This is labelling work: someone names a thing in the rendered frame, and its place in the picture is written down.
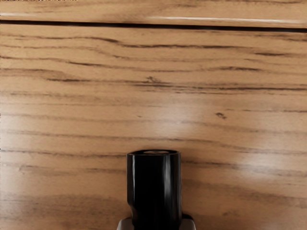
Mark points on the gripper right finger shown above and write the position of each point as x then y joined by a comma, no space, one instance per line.
188,224

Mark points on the wooden cabinet with black knob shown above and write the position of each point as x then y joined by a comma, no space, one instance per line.
96,95

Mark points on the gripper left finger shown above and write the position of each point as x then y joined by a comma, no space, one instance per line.
124,224

